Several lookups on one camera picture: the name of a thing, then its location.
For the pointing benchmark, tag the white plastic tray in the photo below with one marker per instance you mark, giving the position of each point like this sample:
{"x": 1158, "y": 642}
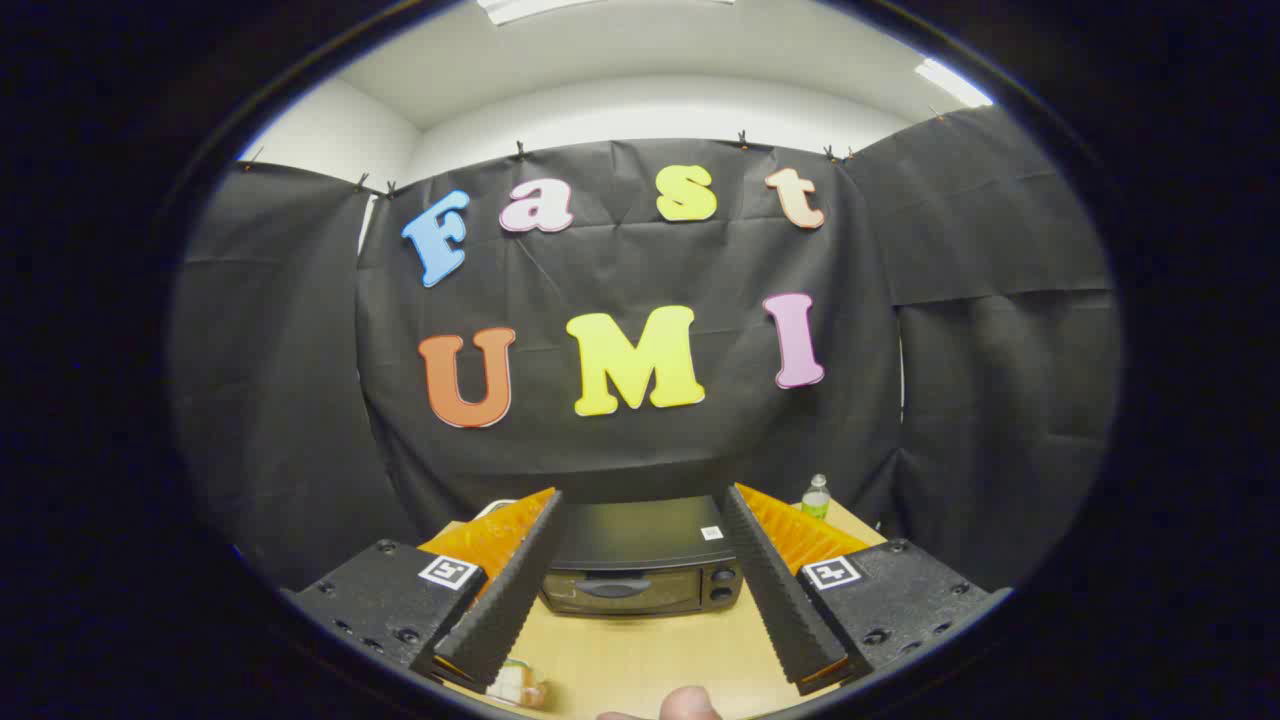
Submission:
{"x": 497, "y": 690}

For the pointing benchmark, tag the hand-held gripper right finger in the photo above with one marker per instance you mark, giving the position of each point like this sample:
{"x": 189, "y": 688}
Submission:
{"x": 775, "y": 600}

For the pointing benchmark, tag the long ceiling light panel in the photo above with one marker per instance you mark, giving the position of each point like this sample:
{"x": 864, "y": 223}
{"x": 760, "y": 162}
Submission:
{"x": 560, "y": 8}

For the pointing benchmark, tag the green label plastic bottle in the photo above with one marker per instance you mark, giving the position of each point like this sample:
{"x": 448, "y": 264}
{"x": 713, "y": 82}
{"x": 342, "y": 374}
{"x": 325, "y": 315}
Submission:
{"x": 816, "y": 500}

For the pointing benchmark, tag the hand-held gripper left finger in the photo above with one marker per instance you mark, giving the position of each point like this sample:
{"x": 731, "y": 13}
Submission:
{"x": 510, "y": 600}

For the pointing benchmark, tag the white pop-up toaster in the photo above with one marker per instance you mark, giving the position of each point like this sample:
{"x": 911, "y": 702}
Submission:
{"x": 492, "y": 508}

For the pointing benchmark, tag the black toaster oven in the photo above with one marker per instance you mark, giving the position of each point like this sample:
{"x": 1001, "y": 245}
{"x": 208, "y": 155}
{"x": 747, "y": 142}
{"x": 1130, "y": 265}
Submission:
{"x": 640, "y": 535}

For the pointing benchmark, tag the small ceiling light panel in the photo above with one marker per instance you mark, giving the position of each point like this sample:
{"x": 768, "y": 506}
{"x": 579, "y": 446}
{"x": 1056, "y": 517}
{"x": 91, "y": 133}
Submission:
{"x": 952, "y": 83}

